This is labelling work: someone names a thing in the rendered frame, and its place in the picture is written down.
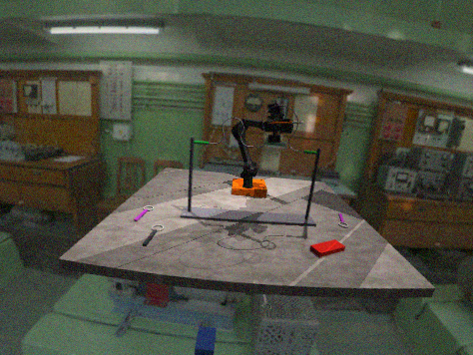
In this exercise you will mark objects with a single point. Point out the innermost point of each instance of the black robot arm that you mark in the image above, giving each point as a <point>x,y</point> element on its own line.
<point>249,167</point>

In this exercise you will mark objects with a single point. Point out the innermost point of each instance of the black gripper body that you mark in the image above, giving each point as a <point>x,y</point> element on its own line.
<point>274,138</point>

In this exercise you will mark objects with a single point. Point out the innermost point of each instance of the blue block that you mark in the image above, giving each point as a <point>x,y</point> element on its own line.
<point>206,340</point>

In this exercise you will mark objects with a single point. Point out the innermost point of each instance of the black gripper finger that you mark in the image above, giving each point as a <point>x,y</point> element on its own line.
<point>271,119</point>
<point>272,127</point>

